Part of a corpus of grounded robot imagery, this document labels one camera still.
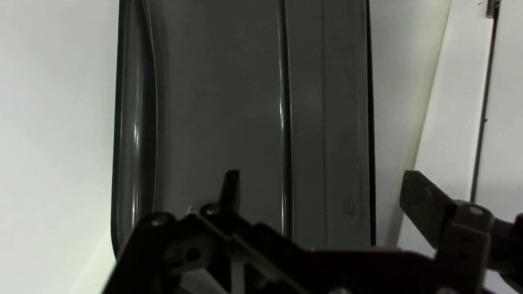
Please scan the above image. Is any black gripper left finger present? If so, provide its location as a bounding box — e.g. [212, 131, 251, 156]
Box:
[102, 169, 308, 294]

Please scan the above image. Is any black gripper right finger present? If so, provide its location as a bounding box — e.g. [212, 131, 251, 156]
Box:
[398, 169, 523, 294]

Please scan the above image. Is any dark grey bin lid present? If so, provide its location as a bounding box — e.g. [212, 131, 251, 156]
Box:
[110, 0, 379, 259]

